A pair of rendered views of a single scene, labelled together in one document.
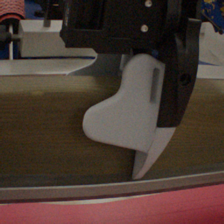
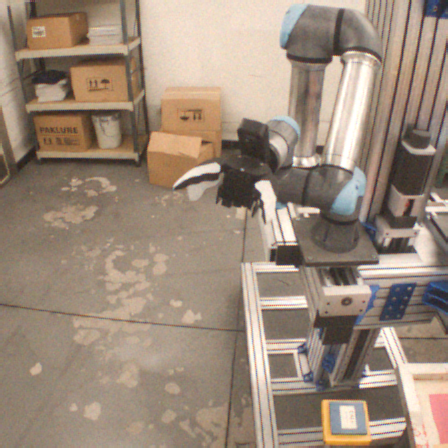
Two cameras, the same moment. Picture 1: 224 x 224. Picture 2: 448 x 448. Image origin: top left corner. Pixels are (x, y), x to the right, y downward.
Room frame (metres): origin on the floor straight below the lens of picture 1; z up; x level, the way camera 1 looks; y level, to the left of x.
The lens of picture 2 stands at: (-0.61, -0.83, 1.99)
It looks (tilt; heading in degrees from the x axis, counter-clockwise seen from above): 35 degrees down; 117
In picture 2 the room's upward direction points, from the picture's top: straight up
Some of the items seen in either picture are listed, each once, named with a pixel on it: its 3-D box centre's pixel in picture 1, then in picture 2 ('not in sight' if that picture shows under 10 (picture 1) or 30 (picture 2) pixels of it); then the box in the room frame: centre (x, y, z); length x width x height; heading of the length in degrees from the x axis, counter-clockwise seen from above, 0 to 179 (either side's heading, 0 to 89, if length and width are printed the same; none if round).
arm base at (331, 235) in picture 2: not in sight; (337, 223); (-0.73, 0.17, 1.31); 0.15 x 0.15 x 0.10
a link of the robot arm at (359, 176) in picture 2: not in sight; (341, 189); (-0.74, 0.17, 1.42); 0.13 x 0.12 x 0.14; 3
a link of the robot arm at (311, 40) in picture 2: not in sight; (305, 110); (-0.87, 0.17, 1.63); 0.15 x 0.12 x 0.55; 3
